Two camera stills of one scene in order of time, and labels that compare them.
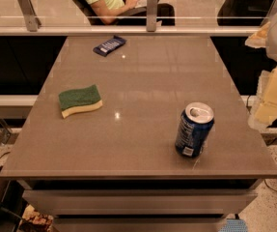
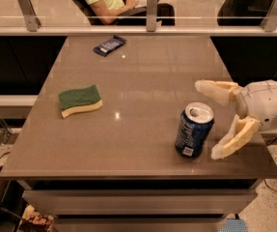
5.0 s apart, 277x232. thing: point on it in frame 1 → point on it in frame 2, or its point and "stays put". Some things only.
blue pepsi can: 195,124 stays put
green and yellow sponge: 76,100 stays put
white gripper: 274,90 → 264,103
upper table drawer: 142,202 stays put
